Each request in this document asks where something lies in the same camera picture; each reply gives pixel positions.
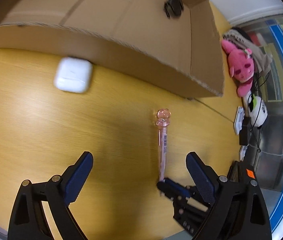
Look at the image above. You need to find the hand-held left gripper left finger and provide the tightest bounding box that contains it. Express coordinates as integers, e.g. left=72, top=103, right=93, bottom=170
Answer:
left=8, top=151, right=93, bottom=240

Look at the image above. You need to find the black cable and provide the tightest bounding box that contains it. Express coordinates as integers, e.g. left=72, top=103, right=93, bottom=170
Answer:
left=248, top=72, right=269, bottom=153

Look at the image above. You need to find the white earbuds case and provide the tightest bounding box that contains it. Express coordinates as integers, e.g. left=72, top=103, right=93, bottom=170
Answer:
left=53, top=57, right=92, bottom=94

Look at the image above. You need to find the large cardboard box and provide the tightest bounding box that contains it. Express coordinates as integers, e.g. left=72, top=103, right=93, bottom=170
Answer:
left=0, top=0, right=225, bottom=99

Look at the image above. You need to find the white green plush toy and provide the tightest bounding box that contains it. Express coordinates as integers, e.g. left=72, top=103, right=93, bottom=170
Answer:
left=244, top=92, right=268, bottom=128

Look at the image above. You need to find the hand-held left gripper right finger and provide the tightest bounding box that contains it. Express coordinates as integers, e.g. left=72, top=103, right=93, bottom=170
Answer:
left=186, top=152, right=272, bottom=240

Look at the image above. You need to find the pink transparent pen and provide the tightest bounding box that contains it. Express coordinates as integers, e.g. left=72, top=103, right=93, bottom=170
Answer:
left=156, top=109, right=171, bottom=188

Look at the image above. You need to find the white door frame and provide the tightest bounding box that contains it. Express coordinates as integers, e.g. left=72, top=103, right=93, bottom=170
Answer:
left=228, top=5, right=283, bottom=28

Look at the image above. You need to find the small black toy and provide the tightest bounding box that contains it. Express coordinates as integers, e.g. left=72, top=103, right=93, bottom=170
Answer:
left=164, top=0, right=184, bottom=18

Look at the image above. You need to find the white power strip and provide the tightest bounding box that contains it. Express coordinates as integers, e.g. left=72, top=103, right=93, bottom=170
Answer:
left=234, top=106, right=245, bottom=135

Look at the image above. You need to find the black power adapter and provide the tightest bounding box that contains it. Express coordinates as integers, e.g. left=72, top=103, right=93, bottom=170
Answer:
left=239, top=117, right=251, bottom=146

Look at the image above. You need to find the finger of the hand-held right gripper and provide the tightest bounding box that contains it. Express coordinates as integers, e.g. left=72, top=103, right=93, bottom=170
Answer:
left=157, top=178, right=199, bottom=199
left=173, top=200, right=211, bottom=235

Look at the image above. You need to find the grey cloth bag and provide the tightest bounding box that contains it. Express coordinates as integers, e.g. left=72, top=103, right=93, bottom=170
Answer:
left=223, top=27, right=273, bottom=78

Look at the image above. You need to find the bright pink plush toy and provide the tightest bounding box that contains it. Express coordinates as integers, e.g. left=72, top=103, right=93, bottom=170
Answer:
left=221, top=39, right=254, bottom=97

